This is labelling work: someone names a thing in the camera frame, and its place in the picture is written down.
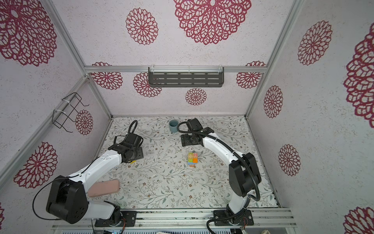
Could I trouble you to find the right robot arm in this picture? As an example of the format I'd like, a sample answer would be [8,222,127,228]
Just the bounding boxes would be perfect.
[176,118,262,216]

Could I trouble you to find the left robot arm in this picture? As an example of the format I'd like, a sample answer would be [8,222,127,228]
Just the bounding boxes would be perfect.
[46,133,143,225]

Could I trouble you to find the pink flat block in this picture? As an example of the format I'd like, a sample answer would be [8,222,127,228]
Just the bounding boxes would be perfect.
[88,179,120,198]

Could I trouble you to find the teal cup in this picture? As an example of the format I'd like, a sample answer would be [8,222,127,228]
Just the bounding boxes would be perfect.
[168,120,179,133]

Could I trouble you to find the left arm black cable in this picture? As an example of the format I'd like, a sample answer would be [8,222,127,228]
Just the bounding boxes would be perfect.
[32,119,139,221]

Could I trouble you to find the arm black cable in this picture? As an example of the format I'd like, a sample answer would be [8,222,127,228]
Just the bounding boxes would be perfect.
[176,121,261,234]
[32,119,139,221]

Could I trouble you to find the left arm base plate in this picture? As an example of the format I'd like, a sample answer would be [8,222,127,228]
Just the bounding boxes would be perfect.
[94,211,137,228]

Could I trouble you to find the grey wall shelf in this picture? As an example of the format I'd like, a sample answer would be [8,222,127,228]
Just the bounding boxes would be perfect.
[148,67,225,88]

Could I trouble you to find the black wire rack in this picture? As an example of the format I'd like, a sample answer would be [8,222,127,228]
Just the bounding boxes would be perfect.
[51,92,89,133]

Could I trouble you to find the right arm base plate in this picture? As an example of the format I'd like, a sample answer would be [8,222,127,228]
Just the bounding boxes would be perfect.
[213,209,254,226]

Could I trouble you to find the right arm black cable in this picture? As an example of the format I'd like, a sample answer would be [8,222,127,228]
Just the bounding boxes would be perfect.
[176,121,261,234]

